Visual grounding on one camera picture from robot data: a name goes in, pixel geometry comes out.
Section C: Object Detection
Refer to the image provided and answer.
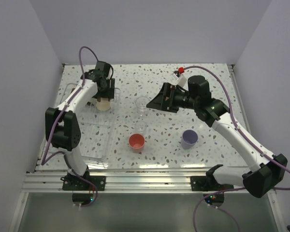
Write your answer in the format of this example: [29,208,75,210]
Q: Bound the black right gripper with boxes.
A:
[147,82,199,113]

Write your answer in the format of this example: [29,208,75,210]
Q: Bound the steel cup brown base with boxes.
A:
[96,98,111,112]

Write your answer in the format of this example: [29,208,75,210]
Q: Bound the large clear plastic cup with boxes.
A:
[135,96,150,116]

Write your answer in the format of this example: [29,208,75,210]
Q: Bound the pink plastic cup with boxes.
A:
[129,133,145,153]

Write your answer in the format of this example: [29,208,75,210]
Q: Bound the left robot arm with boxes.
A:
[41,61,115,190]

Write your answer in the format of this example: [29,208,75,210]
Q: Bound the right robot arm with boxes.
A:
[146,75,288,198]

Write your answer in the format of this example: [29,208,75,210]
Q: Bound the clear plastic dish rack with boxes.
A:
[43,88,120,163]

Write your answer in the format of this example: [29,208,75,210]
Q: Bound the small clear plastic cup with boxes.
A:
[135,120,147,134]

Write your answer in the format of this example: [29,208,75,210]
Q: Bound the lavender plastic cup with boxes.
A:
[181,130,198,149]

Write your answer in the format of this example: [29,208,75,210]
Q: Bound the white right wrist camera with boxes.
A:
[173,67,187,87]

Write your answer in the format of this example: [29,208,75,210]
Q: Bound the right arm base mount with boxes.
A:
[190,176,234,191]

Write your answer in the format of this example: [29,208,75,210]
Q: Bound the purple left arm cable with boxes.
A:
[41,46,100,208]

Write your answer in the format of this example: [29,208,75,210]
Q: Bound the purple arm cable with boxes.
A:
[183,65,290,232]
[41,46,100,208]

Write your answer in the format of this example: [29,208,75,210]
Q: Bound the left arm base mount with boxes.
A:
[60,175,106,191]

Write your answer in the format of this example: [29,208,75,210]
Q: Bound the aluminium rail frame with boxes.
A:
[21,63,281,232]

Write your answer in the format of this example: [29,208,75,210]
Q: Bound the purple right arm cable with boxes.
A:
[183,65,290,232]

